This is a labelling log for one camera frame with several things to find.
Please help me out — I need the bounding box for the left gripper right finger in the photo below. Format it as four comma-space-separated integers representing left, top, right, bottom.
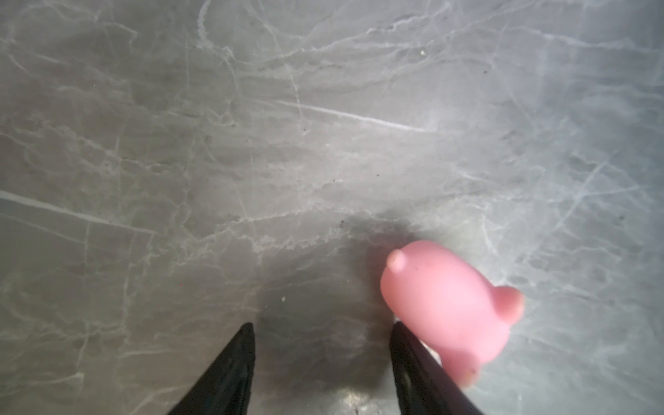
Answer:
389, 322, 482, 415

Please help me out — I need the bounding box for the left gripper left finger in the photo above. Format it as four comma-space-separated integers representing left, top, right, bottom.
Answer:
169, 323, 256, 415

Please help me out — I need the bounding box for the pink pig toy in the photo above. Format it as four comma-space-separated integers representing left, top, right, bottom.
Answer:
380, 240, 525, 388

